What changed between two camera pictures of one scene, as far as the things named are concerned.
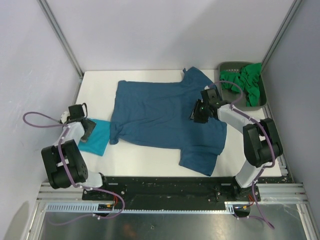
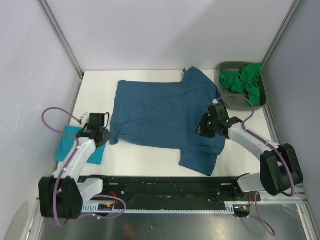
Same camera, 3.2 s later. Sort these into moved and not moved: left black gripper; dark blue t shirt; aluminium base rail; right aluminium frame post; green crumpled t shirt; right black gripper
Moved: left black gripper; right black gripper
Not moved: dark blue t shirt; green crumpled t shirt; right aluminium frame post; aluminium base rail
